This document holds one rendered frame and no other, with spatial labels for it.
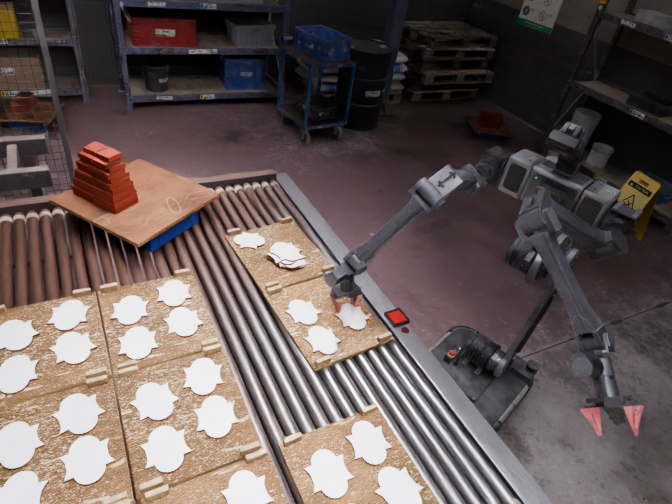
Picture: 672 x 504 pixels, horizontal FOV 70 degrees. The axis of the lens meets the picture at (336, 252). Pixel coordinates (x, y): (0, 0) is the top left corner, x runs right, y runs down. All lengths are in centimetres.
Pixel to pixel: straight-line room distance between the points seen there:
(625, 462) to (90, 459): 266
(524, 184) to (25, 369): 184
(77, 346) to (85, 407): 25
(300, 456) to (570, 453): 190
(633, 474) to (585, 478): 29
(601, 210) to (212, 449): 151
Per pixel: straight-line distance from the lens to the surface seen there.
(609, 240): 175
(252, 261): 208
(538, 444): 303
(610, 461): 320
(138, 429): 159
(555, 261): 149
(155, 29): 573
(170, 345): 176
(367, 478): 151
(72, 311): 193
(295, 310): 186
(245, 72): 612
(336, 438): 156
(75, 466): 156
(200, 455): 152
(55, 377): 176
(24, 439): 164
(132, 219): 217
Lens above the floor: 226
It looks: 37 degrees down
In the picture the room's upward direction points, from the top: 10 degrees clockwise
